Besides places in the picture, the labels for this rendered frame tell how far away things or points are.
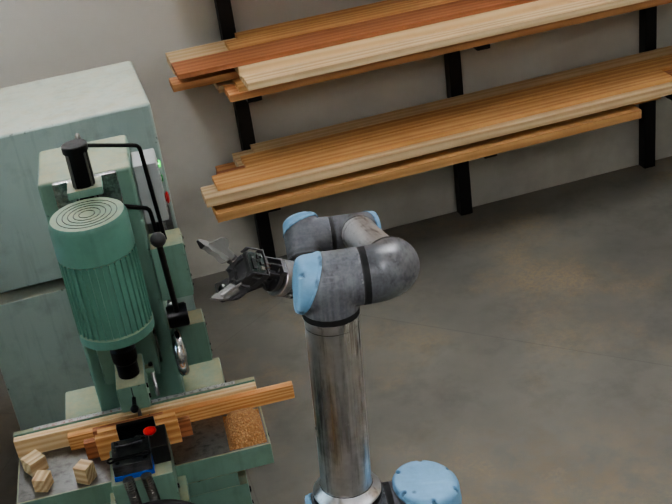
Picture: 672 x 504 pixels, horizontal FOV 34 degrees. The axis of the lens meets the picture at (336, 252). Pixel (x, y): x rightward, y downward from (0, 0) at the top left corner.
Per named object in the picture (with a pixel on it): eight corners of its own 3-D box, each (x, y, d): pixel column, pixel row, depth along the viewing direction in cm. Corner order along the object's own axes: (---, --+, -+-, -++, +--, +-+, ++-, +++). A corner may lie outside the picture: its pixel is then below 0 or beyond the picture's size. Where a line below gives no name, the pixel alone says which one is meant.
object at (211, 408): (71, 450, 271) (67, 437, 269) (71, 445, 273) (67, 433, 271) (295, 397, 278) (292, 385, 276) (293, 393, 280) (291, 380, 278)
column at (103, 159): (105, 431, 293) (34, 186, 259) (102, 384, 312) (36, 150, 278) (189, 411, 296) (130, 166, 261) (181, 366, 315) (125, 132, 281)
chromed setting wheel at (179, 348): (181, 386, 279) (171, 345, 273) (176, 360, 289) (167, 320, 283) (193, 383, 279) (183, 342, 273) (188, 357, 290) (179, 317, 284)
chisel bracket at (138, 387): (123, 418, 265) (115, 390, 261) (121, 386, 277) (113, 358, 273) (154, 411, 266) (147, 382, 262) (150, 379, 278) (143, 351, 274)
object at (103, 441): (101, 461, 266) (94, 439, 263) (100, 457, 267) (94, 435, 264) (182, 441, 268) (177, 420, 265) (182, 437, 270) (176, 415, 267)
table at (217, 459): (20, 552, 250) (13, 532, 247) (24, 468, 277) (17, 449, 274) (282, 487, 258) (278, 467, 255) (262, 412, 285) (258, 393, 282)
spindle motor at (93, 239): (80, 359, 251) (46, 239, 236) (79, 320, 266) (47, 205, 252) (158, 342, 253) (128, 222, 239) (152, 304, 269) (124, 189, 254)
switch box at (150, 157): (145, 225, 279) (132, 167, 271) (143, 208, 287) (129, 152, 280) (170, 219, 280) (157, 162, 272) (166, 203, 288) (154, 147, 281)
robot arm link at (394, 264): (427, 242, 214) (373, 202, 280) (364, 251, 213) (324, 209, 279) (434, 300, 216) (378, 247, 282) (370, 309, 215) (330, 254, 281)
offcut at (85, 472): (97, 475, 261) (93, 460, 259) (89, 485, 258) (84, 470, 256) (85, 473, 263) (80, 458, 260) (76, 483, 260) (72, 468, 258)
